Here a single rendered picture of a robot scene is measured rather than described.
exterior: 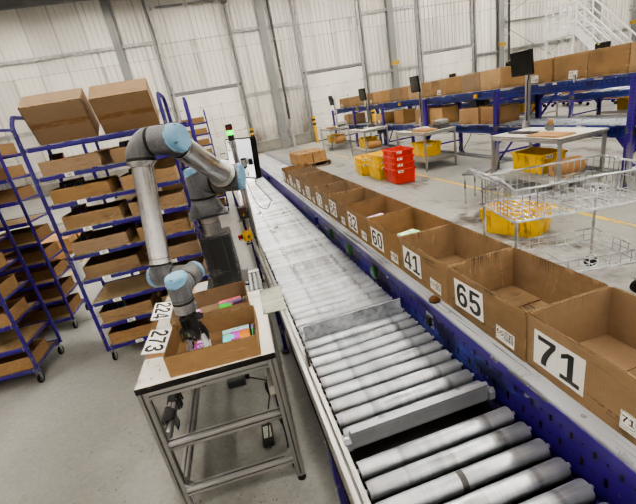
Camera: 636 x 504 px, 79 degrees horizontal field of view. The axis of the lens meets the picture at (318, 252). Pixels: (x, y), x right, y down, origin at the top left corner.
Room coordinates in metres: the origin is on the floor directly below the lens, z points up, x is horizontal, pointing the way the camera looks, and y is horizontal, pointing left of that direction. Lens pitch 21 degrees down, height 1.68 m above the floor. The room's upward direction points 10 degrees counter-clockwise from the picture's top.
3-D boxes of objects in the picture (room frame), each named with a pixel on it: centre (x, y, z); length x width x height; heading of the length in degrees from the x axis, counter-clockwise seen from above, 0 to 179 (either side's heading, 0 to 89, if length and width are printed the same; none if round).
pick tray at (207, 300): (1.82, 0.59, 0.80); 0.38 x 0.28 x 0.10; 101
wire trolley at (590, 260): (2.69, -1.79, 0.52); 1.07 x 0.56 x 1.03; 88
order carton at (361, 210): (2.29, -0.40, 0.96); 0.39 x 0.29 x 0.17; 12
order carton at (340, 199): (2.68, -0.33, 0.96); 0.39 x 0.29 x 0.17; 12
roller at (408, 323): (1.41, -0.12, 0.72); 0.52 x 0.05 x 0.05; 102
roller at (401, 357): (1.22, -0.16, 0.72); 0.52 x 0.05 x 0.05; 102
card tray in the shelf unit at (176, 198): (3.13, 1.18, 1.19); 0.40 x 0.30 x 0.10; 102
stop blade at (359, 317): (1.51, -0.10, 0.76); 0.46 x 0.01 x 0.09; 102
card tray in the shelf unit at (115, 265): (3.03, 1.63, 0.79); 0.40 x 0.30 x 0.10; 103
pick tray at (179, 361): (1.51, 0.52, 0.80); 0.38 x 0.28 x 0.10; 97
